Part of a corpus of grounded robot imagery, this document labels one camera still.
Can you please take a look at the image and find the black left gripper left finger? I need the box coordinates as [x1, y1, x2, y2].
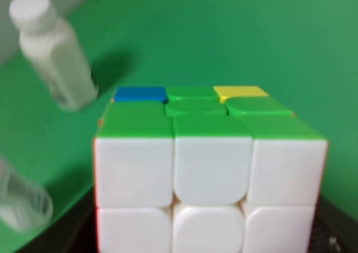
[17, 188, 94, 252]

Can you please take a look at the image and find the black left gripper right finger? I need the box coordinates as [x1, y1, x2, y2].
[308, 196, 357, 252]

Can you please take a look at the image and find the multicolour puzzle cube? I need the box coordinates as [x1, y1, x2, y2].
[92, 86, 328, 252]

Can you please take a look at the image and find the white bottle black cap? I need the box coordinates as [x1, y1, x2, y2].
[1, 158, 54, 232]

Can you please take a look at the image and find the green table cloth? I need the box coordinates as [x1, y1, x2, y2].
[0, 0, 358, 253]

